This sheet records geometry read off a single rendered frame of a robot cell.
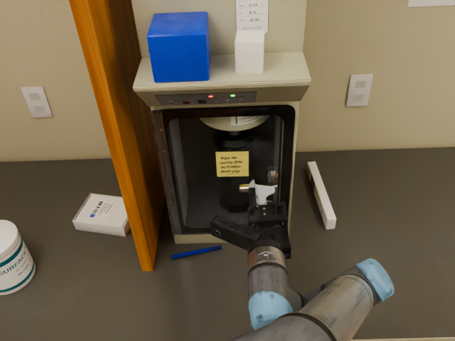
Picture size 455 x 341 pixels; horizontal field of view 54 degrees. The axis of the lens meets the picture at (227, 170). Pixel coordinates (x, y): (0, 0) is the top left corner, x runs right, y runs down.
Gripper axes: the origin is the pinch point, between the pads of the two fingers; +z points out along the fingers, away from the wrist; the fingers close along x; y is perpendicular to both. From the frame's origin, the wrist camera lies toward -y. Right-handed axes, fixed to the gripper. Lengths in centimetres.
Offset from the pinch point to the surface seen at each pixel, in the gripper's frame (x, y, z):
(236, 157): 5.8, -2.8, 4.3
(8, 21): 26, -66, 49
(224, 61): 31.4, -3.2, 2.1
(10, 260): -12, -60, -7
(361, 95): -7, 38, 48
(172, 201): -6.8, -19.9, 4.3
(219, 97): 26.1, -4.8, -1.7
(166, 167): 4.5, -19.6, 4.3
